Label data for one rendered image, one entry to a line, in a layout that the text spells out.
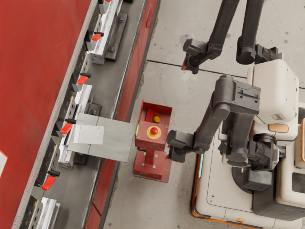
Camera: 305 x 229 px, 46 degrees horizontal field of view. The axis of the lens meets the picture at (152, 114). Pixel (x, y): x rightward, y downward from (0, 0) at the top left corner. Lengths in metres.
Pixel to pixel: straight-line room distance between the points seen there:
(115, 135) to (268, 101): 0.67
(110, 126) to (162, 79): 1.32
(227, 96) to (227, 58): 2.06
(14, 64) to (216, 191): 1.67
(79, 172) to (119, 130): 0.27
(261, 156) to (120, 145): 0.59
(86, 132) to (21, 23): 0.80
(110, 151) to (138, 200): 1.01
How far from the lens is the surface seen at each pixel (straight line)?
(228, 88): 1.01
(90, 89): 1.74
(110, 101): 1.80
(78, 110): 1.66
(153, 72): 2.89
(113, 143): 1.59
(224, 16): 1.39
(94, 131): 1.61
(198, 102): 2.81
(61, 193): 1.69
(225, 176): 2.35
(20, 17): 0.90
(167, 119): 1.95
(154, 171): 2.46
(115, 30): 1.99
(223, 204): 2.31
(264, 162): 1.43
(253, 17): 1.39
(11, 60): 0.89
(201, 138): 1.29
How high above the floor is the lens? 2.49
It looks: 66 degrees down
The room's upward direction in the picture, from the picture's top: 6 degrees clockwise
